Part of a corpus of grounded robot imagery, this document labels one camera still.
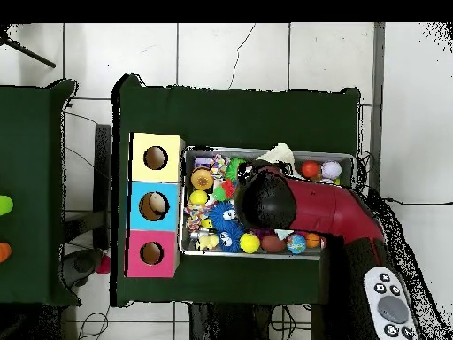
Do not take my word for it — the cream waffle cloth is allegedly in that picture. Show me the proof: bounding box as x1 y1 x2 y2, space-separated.
259 143 296 167

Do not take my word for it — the globe print ball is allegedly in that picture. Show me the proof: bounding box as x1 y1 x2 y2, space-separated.
286 233 308 255

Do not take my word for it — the orange ball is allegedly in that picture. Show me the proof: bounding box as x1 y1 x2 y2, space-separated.
301 159 320 179

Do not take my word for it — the blue spiky monster toy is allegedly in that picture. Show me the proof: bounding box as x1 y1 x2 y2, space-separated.
207 200 240 231

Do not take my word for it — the black power cable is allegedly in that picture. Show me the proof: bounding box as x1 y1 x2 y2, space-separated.
383 197 453 207

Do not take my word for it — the wooden box with three holes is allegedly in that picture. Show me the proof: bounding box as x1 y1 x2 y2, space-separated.
126 132 186 279

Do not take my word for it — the white baseball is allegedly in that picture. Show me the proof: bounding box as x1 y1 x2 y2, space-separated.
320 160 343 181

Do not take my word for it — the dark green table cloth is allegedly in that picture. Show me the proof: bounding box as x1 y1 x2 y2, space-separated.
110 73 362 307
0 79 81 306

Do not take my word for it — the clear mesh bin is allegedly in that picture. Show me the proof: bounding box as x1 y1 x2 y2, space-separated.
178 145 356 262

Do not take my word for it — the yellow duck toy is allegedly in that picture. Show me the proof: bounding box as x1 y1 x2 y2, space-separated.
195 233 220 251

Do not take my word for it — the yellow smiley ball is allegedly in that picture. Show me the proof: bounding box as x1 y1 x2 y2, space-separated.
239 232 261 255

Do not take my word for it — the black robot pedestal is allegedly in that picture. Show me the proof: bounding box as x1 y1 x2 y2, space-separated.
188 302 273 340

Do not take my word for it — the yellow tennis ball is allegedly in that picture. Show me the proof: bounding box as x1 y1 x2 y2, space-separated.
188 189 209 206

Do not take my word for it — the toy hamburger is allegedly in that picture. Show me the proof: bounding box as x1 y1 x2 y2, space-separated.
190 166 215 191

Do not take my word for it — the black tripod leg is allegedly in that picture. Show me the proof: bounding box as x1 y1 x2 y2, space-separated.
0 33 57 69

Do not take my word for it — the green spiky ball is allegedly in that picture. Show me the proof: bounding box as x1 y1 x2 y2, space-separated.
224 158 247 182

